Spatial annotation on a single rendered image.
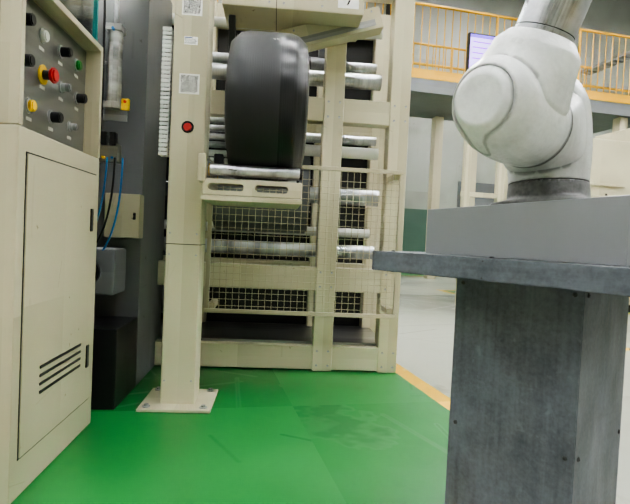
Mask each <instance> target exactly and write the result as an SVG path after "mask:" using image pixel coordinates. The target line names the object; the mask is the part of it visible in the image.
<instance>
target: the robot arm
mask: <svg viewBox="0 0 630 504"><path fill-rule="evenodd" d="M591 2H592V0H525V3H524V5H523V8H522V10H521V13H520V15H519V18H518V20H517V23H516V25H515V27H511V28H509V29H507V30H505V31H504V32H502V33H501V34H499V35H498V36H496V37H495V38H494V39H493V41H492V43H491V44H490V46H489V47H488V49H487V50H486V51H485V53H484V54H483V56H482V57H481V58H480V60H478V61H477V62H476V63H474V64H473V65H472V66H471V67H470V68H469V69H468V70H467V71H466V72H465V74H464V75H463V76H462V78H461V79H460V81H459V83H458V85H457V87H456V89H455V92H454V95H453V99H452V116H453V120H454V123H455V125H456V128H457V130H458V132H459V133H460V135H461V136H462V137H463V139H464V140H465V141H466V142H467V143H468V144H469V145H470V146H471V147H472V148H473V149H474V150H476V151H477V152H479V153H480V154H482V155H483V156H485V157H487V158H489V159H491V160H494V161H496V162H499V163H502V164H503V165H504V166H505V168H506V169H507V176H508V189H507V200H504V201H499V202H494V203H491V204H490V205H496V204H509V203H523V202H537V201H551V200H564V199H578V198H591V190H590V173H591V165H592V152H593V123H592V110H591V103H590V100H589V97H588V95H587V93H586V91H585V89H584V87H583V86H582V84H581V83H580V82H579V81H578V80H577V76H578V72H579V69H580V65H581V61H580V56H579V53H578V50H577V48H576V45H575V44H574V41H575V39H576V36H577V34H578V32H579V30H580V27H581V25H582V23H583V20H584V18H585V16H586V13H587V11H588V9H589V6H590V4H591Z"/></svg>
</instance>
